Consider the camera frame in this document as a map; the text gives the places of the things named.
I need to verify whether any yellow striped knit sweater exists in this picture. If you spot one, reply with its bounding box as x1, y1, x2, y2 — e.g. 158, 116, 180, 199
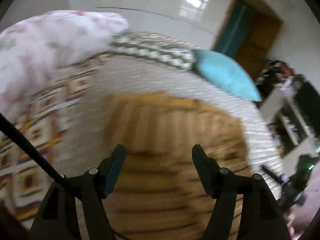
105, 93, 251, 239

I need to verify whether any white shelf unit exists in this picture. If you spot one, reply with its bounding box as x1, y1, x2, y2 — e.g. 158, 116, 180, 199
259, 82, 319, 176

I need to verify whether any geometric patterned bed sheet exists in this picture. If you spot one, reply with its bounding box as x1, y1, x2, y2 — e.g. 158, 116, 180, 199
1, 53, 110, 229

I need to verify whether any clutter pile on shelf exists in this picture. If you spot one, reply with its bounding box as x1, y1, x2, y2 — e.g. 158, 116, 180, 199
255, 59, 299, 97

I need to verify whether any turquoise pillow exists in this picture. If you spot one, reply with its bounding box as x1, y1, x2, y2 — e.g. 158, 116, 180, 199
193, 49, 262, 102

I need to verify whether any beige heart quilted bedspread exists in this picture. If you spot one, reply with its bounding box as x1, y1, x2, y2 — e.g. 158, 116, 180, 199
55, 56, 284, 177

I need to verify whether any teal curtain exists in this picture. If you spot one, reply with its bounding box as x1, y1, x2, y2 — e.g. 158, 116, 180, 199
214, 0, 256, 58

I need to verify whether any brown wooden door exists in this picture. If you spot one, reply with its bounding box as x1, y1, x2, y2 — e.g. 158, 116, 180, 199
234, 13, 283, 81

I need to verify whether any pink floral duvet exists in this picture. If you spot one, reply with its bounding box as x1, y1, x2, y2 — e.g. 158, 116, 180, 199
1, 10, 129, 122

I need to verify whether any olive white patterned pillow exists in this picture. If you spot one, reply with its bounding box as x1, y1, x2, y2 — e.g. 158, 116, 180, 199
110, 30, 196, 71

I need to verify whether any black diagonal cable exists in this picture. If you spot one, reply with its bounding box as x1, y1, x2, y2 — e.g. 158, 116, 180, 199
0, 113, 65, 184

